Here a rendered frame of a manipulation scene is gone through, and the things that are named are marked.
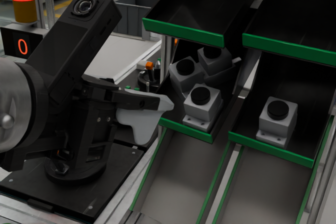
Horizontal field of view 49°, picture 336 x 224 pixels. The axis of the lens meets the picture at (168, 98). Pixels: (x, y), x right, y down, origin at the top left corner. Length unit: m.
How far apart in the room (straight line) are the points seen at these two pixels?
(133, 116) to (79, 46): 0.11
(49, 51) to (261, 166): 0.49
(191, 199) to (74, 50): 0.46
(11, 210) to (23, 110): 0.57
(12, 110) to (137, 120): 0.16
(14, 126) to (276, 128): 0.38
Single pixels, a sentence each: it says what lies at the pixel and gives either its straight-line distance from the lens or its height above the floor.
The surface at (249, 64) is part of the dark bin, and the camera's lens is 0.66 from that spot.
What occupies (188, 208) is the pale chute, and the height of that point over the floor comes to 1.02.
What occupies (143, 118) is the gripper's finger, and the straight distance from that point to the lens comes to 0.41.
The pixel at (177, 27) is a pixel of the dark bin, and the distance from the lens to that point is 0.53.
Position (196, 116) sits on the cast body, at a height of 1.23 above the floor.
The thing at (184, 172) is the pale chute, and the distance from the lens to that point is 0.72.
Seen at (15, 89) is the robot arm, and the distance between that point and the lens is 0.28.
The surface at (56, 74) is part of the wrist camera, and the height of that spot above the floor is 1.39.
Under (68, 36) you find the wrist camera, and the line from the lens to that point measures 0.34.
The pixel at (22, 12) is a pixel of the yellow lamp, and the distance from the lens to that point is 0.92.
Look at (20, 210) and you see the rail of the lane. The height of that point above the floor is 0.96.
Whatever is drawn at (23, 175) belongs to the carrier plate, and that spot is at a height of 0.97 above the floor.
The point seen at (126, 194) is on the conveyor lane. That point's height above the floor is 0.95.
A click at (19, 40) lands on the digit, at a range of 0.95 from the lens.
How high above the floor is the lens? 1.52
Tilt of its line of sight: 28 degrees down
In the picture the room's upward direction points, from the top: 3 degrees clockwise
